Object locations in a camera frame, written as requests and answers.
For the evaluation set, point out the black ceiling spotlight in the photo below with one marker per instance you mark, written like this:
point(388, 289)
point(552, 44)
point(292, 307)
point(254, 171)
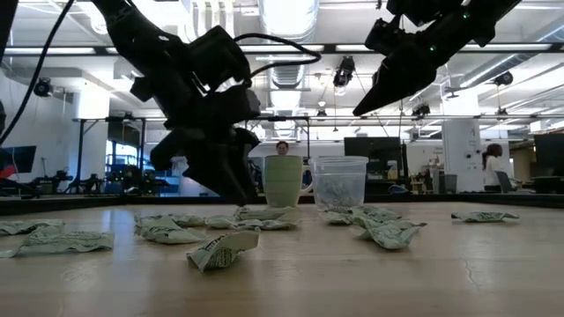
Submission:
point(420, 110)
point(343, 72)
point(503, 78)
point(43, 88)

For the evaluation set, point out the clear plastic container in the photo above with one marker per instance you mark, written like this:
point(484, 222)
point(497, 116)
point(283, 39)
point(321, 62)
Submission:
point(339, 171)

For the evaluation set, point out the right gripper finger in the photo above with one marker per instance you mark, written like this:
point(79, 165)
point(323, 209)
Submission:
point(407, 77)
point(385, 72)

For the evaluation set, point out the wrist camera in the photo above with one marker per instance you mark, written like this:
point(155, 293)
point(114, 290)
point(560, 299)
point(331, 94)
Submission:
point(218, 57)
point(418, 11)

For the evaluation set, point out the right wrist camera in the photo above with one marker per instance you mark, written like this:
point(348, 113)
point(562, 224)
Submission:
point(418, 11)

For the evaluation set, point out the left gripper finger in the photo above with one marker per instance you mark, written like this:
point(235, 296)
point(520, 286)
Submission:
point(249, 167)
point(216, 176)

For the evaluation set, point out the dark blue wall screen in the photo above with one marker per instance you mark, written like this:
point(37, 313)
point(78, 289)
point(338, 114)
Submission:
point(20, 158)

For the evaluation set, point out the black computer monitor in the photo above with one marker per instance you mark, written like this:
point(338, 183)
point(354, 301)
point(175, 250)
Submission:
point(551, 154)
point(370, 154)

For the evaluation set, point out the black table frame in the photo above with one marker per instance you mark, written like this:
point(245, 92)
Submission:
point(88, 203)

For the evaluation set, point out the grey office chair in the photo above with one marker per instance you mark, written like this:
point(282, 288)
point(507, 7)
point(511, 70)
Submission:
point(503, 181)

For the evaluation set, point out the person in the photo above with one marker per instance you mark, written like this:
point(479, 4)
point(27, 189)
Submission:
point(282, 147)
point(491, 169)

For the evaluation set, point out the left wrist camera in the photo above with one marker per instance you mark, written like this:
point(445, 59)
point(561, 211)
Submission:
point(218, 57)

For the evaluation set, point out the silver ceiling air duct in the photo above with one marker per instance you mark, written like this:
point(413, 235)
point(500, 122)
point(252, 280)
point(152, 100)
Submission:
point(288, 17)

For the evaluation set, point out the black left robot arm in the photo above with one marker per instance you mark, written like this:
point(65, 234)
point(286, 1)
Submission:
point(141, 48)

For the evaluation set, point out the green ceramic mug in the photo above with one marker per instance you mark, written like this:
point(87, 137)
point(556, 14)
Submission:
point(282, 180)

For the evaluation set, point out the black background station frame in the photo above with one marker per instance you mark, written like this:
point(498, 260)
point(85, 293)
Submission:
point(282, 119)
point(81, 154)

